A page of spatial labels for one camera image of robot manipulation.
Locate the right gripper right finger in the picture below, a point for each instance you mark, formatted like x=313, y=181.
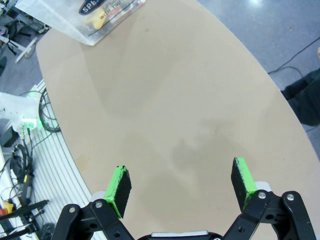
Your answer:
x=243, y=190

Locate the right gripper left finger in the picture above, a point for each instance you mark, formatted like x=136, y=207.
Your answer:
x=117, y=195

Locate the white translucent shopping bag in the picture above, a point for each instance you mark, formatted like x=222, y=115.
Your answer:
x=65, y=17

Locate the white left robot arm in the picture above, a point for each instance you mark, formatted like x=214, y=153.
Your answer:
x=17, y=110

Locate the white ribbed mounting platform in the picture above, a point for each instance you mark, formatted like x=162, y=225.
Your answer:
x=57, y=175

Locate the black clamp stand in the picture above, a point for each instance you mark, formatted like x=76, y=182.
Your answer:
x=27, y=208

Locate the yellow red emergency button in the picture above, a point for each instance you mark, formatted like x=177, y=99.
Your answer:
x=6, y=207

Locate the person in black shirt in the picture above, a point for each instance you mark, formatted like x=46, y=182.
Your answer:
x=307, y=97

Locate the yellow packaged item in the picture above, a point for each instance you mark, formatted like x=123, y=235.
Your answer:
x=97, y=20

